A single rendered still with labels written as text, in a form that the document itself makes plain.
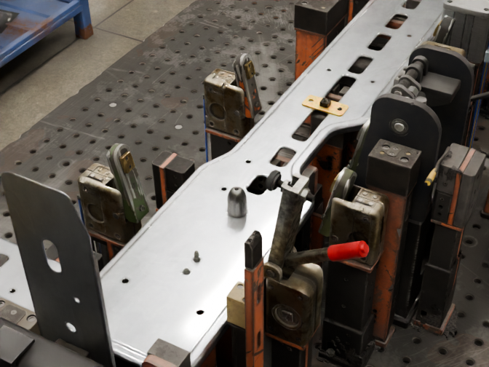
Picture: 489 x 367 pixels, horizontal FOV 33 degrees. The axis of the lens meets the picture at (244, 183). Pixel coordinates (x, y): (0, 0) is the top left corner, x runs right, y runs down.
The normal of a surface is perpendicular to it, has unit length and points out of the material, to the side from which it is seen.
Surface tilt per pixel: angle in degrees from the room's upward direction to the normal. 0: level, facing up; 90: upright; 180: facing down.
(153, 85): 0
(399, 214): 90
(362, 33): 0
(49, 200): 90
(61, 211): 90
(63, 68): 0
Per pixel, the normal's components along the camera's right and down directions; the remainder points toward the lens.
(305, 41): -0.48, 0.56
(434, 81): -0.01, -0.77
